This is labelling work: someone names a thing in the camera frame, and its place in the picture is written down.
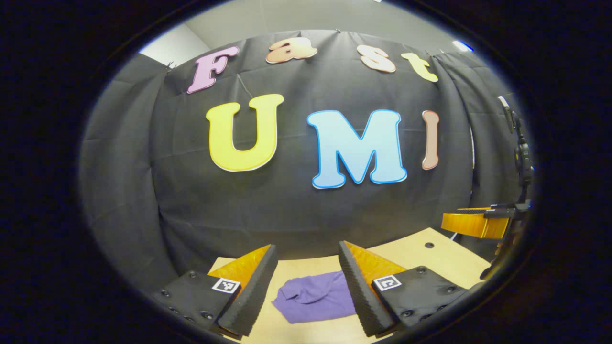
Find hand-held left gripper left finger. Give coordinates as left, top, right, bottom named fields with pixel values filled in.
left=151, top=244, right=279, bottom=338

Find black backdrop cloth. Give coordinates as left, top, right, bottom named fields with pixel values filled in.
left=79, top=30, right=526, bottom=292

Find purple buttoned shirt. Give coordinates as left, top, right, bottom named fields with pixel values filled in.
left=272, top=271, right=357, bottom=324

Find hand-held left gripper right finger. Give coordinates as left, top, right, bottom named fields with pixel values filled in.
left=338, top=240, right=472, bottom=338

